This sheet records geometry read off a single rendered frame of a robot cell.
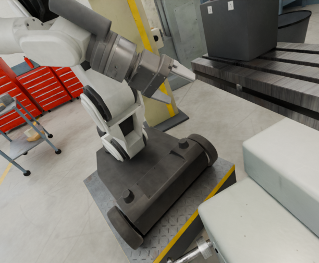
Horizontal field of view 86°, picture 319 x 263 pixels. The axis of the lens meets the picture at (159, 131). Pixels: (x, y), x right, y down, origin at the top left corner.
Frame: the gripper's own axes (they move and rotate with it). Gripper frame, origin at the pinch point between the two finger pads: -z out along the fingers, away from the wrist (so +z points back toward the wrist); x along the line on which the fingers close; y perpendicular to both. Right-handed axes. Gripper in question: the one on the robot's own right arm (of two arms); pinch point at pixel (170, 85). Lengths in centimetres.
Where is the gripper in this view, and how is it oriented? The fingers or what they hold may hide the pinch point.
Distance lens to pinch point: 43.5
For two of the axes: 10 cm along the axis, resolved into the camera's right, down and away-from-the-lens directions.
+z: -8.7, -3.4, -3.5
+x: 4.6, -3.4, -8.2
